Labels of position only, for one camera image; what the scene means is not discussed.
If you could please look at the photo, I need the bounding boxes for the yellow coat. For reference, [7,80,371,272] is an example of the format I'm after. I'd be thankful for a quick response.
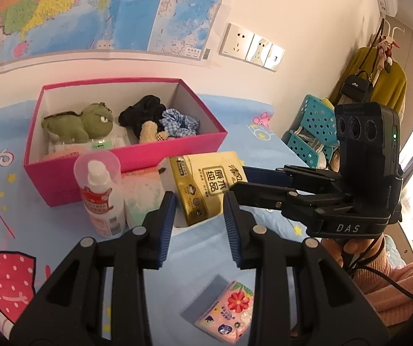
[331,47,408,123]

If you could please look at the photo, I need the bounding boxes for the pink floral tissue pack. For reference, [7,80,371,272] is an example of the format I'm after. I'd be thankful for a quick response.
[195,280,255,345]

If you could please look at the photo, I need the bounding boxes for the blue cartoon printed bedsheet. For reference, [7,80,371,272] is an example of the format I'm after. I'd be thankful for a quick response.
[0,94,373,346]

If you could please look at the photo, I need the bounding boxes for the white bottle with clear cap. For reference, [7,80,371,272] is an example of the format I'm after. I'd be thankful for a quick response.
[73,150,126,238]

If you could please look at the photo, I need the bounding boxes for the large wall map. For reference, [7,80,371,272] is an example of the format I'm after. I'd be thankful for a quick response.
[0,0,178,74]

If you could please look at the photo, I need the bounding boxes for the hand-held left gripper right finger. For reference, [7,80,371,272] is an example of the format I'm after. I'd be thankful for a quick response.
[223,191,391,346]

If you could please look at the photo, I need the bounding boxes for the pink cardboard box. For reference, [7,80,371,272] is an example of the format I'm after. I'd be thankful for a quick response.
[24,77,229,208]

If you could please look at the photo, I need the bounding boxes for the teal perforated basket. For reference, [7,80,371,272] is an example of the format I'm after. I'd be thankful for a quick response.
[298,95,338,145]
[287,130,337,169]

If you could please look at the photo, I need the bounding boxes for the pastel tissue pack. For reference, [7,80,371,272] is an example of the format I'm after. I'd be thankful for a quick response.
[120,169,166,228]

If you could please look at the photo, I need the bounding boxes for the person's right forearm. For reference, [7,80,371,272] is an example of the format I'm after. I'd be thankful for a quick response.
[352,238,413,327]

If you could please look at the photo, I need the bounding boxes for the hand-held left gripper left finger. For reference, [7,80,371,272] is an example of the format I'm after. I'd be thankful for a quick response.
[10,191,177,346]

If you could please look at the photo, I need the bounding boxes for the tan plush toy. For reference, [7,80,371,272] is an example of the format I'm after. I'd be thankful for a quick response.
[139,122,169,144]

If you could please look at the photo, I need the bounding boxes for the person's right hand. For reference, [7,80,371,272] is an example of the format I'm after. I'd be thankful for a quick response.
[322,236,385,271]

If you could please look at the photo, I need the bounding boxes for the yellow tissue pack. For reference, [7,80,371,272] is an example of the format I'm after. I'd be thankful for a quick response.
[158,151,245,228]

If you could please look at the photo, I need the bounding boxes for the green plush dinosaur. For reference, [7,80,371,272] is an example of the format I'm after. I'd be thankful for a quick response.
[41,103,114,143]

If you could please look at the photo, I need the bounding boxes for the white wall outlet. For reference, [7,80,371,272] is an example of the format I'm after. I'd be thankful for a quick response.
[264,43,285,70]
[219,23,255,60]
[246,34,275,66]

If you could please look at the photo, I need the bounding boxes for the small hanging plush doll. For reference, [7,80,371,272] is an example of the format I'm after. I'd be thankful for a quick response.
[377,36,399,71]

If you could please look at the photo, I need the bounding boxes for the blue gingham scrunchie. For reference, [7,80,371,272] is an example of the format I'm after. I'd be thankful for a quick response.
[159,108,200,138]

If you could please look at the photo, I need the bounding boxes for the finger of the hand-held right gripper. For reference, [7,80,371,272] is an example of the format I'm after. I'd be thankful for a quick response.
[230,182,352,225]
[243,165,344,194]

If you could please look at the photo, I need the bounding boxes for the black handbag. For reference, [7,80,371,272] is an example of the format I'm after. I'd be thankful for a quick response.
[341,74,373,102]

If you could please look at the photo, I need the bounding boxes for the small wall map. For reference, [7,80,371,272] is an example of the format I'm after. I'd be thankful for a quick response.
[147,0,234,62]

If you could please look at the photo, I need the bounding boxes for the white coat rack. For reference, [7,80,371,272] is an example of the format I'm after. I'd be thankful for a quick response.
[372,18,407,80]

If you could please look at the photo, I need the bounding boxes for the black cable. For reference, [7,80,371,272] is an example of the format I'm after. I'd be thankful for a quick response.
[340,249,413,301]

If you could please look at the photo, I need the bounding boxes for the cotton swab packet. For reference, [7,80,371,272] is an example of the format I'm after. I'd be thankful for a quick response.
[48,130,131,156]

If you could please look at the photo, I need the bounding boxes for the black scrunchie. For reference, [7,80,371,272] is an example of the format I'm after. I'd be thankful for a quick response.
[118,95,167,132]

